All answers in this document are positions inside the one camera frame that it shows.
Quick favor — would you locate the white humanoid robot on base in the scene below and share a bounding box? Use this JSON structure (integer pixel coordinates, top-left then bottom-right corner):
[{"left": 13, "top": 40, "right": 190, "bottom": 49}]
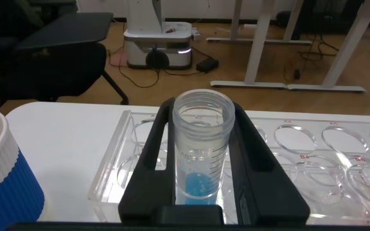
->
[{"left": 123, "top": 0, "right": 194, "bottom": 71}]

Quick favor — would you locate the blue white paper cup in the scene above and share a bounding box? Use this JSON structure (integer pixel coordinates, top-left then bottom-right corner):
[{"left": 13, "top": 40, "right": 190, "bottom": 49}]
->
[{"left": 0, "top": 107, "right": 46, "bottom": 231}]

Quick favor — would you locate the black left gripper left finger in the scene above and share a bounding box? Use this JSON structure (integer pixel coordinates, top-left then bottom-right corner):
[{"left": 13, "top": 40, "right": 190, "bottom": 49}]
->
[{"left": 118, "top": 97, "right": 177, "bottom": 225}]

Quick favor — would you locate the blue pigment test tube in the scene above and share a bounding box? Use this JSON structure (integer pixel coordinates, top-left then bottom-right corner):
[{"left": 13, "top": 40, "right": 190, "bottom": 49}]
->
[{"left": 172, "top": 89, "right": 236, "bottom": 206}]

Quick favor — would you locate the clear acrylic tube rack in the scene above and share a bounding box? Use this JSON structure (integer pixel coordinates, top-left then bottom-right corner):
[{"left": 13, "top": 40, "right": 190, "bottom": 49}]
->
[{"left": 87, "top": 110, "right": 370, "bottom": 227}]

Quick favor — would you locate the black power adapter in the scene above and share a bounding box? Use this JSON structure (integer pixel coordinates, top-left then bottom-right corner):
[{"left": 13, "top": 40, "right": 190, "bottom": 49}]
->
[{"left": 195, "top": 56, "right": 220, "bottom": 74}]

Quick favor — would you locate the black office chair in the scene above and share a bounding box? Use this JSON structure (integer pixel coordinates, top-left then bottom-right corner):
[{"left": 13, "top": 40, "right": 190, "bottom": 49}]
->
[{"left": 0, "top": 0, "right": 130, "bottom": 110}]

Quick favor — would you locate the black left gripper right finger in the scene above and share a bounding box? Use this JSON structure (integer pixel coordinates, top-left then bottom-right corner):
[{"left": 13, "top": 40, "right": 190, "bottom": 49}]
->
[{"left": 223, "top": 101, "right": 311, "bottom": 225}]

